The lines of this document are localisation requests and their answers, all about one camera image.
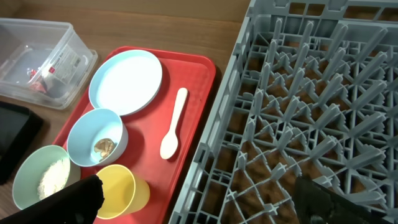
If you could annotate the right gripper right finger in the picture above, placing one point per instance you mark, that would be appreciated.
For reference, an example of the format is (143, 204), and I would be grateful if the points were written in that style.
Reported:
(316, 204)

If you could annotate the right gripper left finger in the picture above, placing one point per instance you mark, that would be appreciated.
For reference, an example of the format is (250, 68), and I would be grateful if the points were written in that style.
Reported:
(77, 203)

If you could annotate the white rice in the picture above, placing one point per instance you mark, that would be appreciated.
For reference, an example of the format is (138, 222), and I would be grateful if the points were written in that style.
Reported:
(54, 178)

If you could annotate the yellow cup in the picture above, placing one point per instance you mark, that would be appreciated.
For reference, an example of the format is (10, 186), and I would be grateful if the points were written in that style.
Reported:
(124, 192)

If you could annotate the green bowl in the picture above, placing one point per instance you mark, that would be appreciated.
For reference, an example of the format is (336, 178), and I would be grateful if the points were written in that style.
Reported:
(24, 190)

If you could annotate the brown food scrap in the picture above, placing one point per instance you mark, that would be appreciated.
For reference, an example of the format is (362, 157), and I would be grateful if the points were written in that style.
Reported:
(104, 147)

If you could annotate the light blue bowl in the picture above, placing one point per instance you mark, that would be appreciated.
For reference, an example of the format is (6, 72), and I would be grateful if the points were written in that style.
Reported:
(92, 127)

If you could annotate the red snack wrapper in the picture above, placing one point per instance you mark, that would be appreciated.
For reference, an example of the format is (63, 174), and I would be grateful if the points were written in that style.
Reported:
(43, 83)

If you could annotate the grey dishwasher rack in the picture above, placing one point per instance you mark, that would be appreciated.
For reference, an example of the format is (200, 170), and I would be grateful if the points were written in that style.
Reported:
(310, 90)

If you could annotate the black tray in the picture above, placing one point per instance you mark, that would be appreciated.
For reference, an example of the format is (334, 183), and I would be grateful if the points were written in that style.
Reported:
(19, 127)

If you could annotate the white plastic spoon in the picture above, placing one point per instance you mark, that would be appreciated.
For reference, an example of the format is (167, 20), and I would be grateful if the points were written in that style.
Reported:
(169, 143)

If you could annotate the light blue plate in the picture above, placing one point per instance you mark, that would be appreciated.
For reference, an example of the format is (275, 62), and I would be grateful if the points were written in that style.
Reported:
(127, 82)

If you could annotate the clear plastic bin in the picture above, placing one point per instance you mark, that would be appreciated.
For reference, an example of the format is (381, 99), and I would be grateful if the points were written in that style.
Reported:
(47, 46)

